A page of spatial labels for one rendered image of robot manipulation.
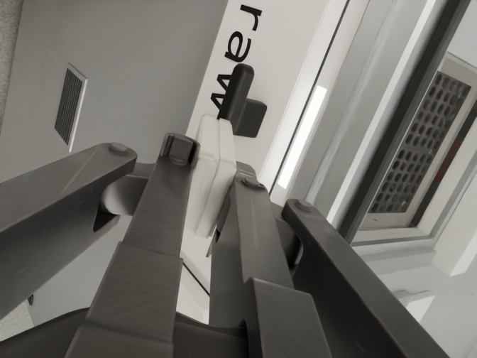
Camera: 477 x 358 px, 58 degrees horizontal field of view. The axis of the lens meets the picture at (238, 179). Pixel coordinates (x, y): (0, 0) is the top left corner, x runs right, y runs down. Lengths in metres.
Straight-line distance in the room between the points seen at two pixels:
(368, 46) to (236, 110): 0.10
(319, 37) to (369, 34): 0.03
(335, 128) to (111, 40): 0.40
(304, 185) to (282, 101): 0.06
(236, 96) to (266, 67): 0.05
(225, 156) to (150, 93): 0.37
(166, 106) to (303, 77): 0.20
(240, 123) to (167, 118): 0.17
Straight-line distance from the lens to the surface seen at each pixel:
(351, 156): 0.30
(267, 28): 0.35
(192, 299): 0.40
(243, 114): 0.32
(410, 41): 0.29
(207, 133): 0.18
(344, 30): 0.32
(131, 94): 0.56
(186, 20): 0.48
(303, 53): 0.32
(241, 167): 0.18
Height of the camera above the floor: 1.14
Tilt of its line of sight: 43 degrees down
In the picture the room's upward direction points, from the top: 129 degrees clockwise
